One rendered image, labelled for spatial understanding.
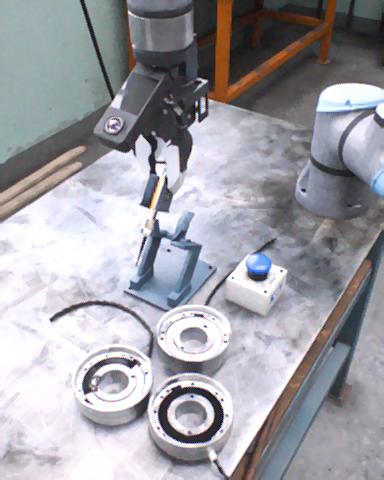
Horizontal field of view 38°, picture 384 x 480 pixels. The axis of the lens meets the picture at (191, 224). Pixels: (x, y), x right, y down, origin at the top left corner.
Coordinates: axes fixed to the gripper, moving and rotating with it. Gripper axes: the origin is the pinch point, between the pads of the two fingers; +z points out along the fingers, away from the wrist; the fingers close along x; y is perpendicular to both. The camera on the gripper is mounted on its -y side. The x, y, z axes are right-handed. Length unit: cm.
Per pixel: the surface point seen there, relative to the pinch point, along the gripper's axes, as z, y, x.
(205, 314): 16.7, -4.9, -10.1
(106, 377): 16.8, -20.9, -4.2
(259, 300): 17.0, 1.9, -15.6
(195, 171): 22.2, 31.8, 14.2
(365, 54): 123, 334, 59
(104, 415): 15.0, -26.2, -8.3
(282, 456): 77, 12, -21
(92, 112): 99, 142, 146
